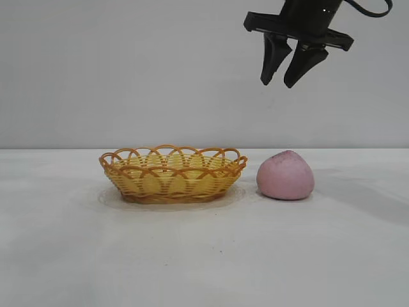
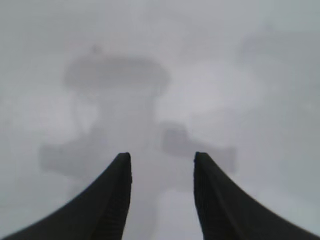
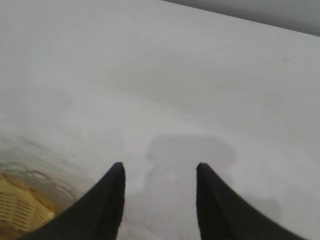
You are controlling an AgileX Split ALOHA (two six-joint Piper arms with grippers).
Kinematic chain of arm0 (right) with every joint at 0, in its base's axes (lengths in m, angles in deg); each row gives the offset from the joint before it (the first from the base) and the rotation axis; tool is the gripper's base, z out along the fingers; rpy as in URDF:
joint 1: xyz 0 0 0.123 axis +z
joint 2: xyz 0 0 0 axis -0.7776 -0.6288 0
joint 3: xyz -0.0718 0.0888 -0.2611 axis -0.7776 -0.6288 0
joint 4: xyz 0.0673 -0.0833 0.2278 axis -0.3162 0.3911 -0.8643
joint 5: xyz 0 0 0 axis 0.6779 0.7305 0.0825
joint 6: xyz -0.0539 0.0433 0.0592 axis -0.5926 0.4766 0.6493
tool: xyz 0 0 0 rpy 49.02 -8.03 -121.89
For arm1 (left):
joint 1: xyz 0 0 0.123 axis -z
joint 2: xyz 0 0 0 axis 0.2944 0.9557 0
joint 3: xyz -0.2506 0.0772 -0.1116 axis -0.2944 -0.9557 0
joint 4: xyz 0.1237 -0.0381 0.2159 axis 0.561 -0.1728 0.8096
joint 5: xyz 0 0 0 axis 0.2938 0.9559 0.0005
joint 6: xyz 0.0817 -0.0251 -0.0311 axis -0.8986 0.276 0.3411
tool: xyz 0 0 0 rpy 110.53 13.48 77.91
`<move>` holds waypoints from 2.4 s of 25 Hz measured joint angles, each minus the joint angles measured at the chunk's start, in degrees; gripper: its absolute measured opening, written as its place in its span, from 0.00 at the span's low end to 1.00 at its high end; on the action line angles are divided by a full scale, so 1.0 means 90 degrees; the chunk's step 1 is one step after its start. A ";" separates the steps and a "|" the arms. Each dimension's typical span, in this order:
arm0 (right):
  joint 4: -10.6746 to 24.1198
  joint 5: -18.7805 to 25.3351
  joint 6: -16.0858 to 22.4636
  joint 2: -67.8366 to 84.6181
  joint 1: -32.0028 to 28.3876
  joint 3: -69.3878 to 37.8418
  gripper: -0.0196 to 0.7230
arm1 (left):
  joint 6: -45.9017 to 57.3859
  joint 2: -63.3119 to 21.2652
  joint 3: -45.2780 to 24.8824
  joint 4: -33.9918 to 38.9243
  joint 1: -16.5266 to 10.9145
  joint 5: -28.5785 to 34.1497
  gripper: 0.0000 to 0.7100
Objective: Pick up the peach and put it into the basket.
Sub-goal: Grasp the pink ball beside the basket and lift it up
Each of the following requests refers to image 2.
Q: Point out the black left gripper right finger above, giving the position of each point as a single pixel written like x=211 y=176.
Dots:
x=225 y=205

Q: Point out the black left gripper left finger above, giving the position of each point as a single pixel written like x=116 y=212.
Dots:
x=100 y=200

